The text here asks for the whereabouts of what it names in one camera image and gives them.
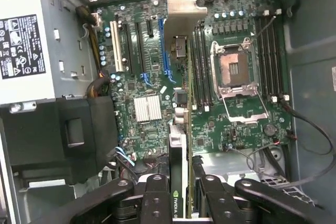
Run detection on green Dell motherboard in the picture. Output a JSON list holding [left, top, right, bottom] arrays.
[[90, 0, 292, 163]]

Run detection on round coin battery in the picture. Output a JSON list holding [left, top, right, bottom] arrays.
[[263, 123, 277, 137]]

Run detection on silver CPU socket cover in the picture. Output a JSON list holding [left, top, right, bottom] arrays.
[[221, 87, 270, 125]]

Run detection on silver finned chipset heatsink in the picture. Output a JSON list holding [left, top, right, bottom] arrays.
[[133, 95, 162, 123]]

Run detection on RAM slot white clips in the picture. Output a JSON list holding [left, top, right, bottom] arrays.
[[261, 10, 278, 103], [191, 23, 198, 112], [272, 8, 290, 102], [201, 23, 210, 112]]

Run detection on black plastic shroud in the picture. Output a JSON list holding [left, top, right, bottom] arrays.
[[0, 95, 119, 186]]

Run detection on RAM slot black clips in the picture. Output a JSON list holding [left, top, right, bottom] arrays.
[[207, 23, 215, 110], [196, 23, 203, 111], [256, 15, 270, 98], [266, 15, 282, 98]]

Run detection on long blue expansion slot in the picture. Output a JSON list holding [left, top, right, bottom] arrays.
[[158, 18, 176, 83]]

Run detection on black silver PC case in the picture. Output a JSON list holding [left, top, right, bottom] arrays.
[[0, 0, 336, 224]]

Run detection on white PCI expansion slot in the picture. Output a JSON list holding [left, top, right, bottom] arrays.
[[109, 20, 124, 73]]

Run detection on short black expansion slot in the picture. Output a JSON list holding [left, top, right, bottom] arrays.
[[146, 20, 155, 38]]

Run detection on thin silver locking lever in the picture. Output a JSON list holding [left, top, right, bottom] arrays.
[[251, 16, 276, 40]]

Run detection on white power connector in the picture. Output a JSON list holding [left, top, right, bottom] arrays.
[[89, 12, 103, 33]]

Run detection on grey power supply with label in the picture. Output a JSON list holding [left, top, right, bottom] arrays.
[[0, 0, 57, 107]]

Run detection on black multicolour wire bundle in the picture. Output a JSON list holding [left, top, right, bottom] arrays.
[[86, 70, 112, 99]]

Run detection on CPU socket metal frame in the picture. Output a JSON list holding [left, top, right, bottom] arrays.
[[211, 37, 260, 96]]

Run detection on braided yellow black power cable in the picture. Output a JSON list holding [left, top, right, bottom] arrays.
[[75, 5, 103, 74]]

